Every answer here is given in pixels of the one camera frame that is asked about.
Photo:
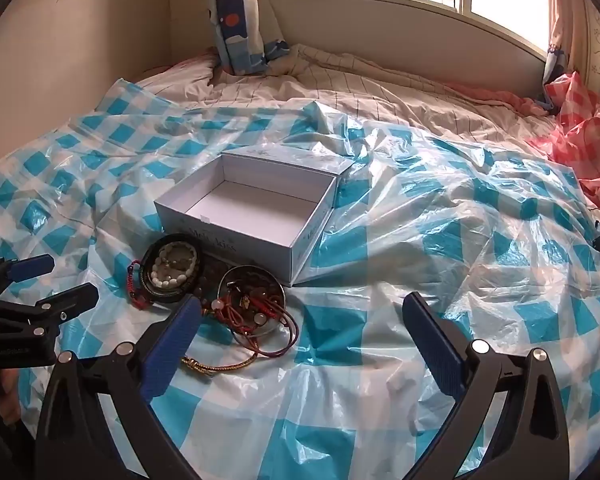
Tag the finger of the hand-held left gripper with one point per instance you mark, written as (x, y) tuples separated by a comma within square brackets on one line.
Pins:
[(30, 266), (67, 300)]

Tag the beige printed curtain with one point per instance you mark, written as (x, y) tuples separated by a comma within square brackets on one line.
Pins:
[(560, 10)]

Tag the white cardboard box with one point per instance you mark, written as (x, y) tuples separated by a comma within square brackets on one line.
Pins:
[(245, 200)]

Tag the blue checked plastic sheet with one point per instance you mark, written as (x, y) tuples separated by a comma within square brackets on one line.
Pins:
[(430, 210)]

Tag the striped beige quilt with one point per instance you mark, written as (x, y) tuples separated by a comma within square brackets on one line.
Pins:
[(380, 90)]

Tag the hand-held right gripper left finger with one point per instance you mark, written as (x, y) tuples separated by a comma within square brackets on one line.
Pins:
[(175, 350)]

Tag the pink checked plastic bag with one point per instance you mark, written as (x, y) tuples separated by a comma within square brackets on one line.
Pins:
[(580, 125)]

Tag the black bangle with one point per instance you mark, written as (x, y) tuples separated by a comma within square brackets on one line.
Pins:
[(146, 272)]

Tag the pink blanket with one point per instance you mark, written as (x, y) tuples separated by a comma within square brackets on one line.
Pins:
[(495, 97)]

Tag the silver bangle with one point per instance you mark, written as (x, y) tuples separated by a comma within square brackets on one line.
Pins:
[(252, 269)]

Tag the white box lid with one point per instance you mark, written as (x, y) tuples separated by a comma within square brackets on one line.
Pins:
[(300, 160)]

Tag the person's left hand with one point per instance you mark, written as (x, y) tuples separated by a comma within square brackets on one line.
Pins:
[(5, 392)]

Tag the blue patterned pillow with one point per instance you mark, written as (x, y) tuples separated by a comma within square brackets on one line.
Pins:
[(240, 35)]

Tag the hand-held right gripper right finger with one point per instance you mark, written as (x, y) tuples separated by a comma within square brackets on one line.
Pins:
[(432, 347)]

